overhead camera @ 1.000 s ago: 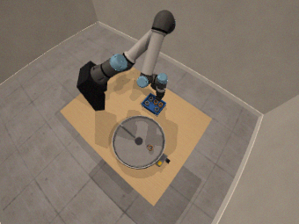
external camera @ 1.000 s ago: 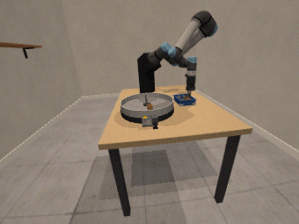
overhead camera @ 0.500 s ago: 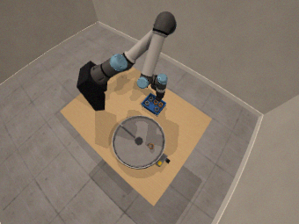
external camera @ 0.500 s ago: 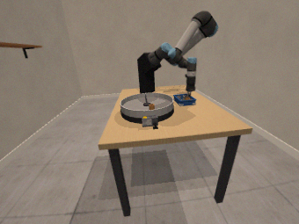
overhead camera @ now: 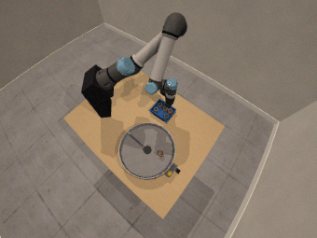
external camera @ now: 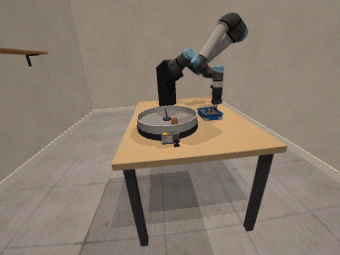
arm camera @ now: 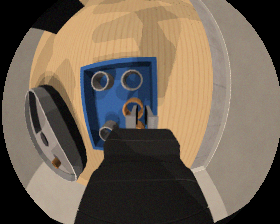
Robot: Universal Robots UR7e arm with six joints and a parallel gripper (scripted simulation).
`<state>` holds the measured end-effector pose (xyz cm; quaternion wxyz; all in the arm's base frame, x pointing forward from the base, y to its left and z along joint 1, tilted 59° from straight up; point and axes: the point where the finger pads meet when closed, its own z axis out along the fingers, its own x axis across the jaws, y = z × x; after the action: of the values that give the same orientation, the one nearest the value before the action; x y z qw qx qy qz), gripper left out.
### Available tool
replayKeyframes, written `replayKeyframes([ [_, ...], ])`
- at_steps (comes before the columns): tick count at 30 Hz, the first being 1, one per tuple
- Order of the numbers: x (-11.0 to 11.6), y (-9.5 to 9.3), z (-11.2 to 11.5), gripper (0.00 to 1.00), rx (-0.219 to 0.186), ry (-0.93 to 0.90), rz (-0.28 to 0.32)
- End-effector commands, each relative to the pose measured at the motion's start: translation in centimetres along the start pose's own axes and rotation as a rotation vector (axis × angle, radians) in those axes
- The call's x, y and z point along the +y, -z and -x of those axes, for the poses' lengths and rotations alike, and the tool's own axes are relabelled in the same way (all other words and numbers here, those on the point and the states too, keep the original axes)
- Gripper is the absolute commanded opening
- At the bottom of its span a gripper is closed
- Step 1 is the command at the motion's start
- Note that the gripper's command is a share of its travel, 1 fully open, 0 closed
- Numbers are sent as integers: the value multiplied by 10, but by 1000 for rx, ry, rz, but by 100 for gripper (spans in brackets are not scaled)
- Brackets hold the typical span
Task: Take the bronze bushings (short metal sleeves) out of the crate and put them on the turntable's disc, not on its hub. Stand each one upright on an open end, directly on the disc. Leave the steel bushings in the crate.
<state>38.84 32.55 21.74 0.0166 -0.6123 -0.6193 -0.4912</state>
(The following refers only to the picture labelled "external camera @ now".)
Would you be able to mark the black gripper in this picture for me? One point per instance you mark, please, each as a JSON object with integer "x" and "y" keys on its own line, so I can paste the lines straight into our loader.
{"x": 216, "y": 94}

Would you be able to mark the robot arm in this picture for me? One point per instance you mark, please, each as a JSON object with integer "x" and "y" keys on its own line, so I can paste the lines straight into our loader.
{"x": 236, "y": 30}

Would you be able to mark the blue rectangular crate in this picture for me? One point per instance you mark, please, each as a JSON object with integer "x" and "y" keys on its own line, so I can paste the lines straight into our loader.
{"x": 208, "y": 117}

